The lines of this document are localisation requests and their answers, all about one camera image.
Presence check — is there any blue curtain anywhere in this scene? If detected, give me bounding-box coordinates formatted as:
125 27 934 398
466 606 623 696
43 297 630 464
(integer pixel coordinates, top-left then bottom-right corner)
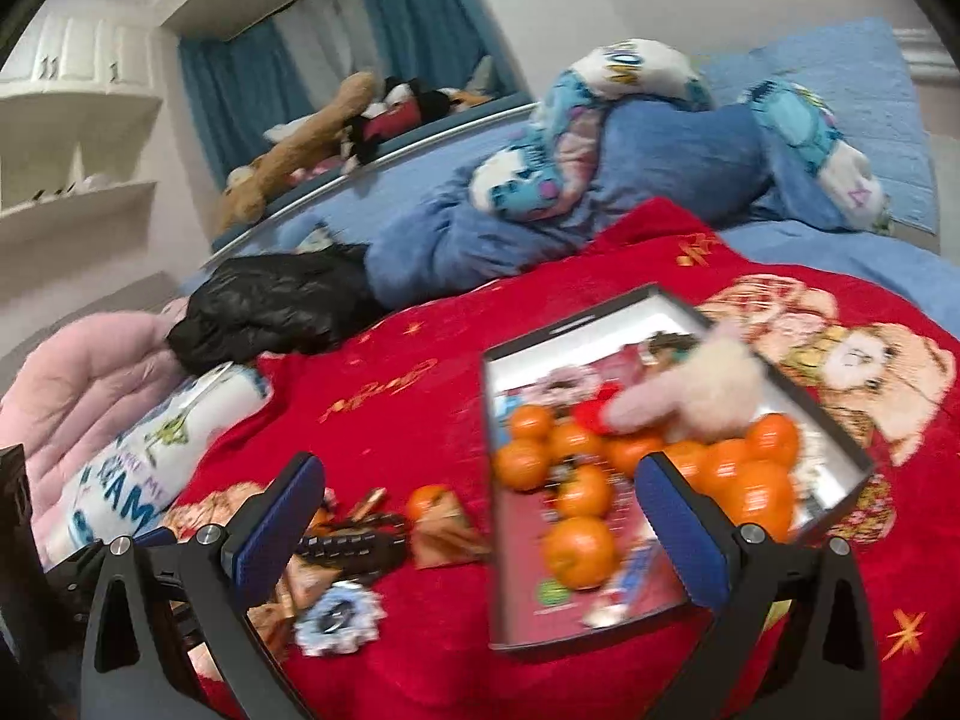
176 0 518 188

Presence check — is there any fluffy pink white plush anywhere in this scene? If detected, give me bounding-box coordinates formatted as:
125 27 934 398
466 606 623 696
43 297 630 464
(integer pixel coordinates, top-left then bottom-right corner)
604 319 766 443

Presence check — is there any pink quilted coat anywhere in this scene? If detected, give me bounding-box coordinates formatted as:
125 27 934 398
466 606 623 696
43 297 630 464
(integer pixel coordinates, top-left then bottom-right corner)
0 298 203 563

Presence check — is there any white wall shelf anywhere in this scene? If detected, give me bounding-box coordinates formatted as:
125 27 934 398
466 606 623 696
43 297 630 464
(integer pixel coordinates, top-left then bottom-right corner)
0 11 166 301

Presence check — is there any red printed blanket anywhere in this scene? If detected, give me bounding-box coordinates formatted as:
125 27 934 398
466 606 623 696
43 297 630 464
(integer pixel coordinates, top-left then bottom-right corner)
154 199 960 720

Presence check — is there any white printed pillow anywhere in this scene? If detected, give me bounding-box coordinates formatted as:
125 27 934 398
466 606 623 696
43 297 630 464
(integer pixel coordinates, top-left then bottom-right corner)
41 362 271 563

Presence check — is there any pile of mandarins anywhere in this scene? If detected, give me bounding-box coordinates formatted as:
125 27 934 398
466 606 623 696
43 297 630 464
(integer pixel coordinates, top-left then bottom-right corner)
491 403 802 592

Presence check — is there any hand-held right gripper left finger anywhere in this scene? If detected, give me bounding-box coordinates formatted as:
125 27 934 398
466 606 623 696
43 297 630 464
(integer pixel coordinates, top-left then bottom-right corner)
79 452 327 720

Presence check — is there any white bed headboard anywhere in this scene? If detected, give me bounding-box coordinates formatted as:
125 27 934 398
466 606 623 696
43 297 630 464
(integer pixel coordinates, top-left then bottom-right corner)
892 26 960 256

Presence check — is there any blue bed sheet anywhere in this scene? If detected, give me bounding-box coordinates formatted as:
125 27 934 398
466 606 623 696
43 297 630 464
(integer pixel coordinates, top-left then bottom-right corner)
176 101 960 301

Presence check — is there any black red plush mouse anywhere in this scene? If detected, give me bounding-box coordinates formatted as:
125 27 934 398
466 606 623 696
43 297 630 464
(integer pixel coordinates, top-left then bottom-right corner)
341 77 451 170

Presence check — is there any black cardboard box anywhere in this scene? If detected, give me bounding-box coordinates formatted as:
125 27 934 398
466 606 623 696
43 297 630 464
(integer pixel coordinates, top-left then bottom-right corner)
480 283 877 653

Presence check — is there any brown snack packet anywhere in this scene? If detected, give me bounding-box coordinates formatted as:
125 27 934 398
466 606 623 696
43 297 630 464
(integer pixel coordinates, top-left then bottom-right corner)
411 495 492 569
247 555 338 661

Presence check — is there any light blue quilted pad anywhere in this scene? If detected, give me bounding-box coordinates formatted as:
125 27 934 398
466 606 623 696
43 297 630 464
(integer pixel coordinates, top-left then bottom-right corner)
697 15 938 233

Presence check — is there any blue cartoon printed comforter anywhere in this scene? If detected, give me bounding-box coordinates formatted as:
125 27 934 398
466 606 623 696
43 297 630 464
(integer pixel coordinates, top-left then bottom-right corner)
364 37 893 308

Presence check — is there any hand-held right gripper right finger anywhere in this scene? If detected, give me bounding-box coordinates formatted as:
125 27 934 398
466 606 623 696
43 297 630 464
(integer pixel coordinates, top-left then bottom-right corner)
636 452 882 720

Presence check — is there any dark brown hair claw clip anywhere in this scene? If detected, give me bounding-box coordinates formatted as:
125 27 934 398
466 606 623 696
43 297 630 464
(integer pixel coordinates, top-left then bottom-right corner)
296 511 410 586

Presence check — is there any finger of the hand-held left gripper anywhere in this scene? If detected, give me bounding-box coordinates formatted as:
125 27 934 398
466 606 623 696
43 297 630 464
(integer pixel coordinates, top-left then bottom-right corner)
45 527 181 616

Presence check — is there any shiny copper snack wrapper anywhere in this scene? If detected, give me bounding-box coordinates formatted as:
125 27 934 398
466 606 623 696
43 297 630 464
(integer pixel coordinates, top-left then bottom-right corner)
345 487 391 522

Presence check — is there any striped candy roll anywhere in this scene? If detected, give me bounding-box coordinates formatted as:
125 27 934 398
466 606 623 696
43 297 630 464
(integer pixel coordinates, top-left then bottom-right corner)
585 540 680 627

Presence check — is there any silver bed rail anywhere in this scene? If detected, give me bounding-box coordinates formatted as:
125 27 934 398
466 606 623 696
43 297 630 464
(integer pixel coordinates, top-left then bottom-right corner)
210 97 541 260

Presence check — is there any single mandarin orange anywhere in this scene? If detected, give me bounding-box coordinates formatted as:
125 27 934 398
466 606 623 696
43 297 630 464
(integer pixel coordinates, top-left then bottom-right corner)
405 484 455 530

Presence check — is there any blue white lace scrunchie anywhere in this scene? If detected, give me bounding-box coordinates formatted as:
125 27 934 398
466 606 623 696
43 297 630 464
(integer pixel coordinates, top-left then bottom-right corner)
294 581 385 657

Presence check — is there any long brown plush toy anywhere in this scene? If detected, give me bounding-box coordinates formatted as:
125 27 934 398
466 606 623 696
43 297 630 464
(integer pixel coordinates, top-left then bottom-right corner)
214 71 376 237

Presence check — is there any black puffer jacket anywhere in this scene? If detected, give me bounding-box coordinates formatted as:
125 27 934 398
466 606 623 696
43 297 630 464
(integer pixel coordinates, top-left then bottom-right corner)
165 242 387 376

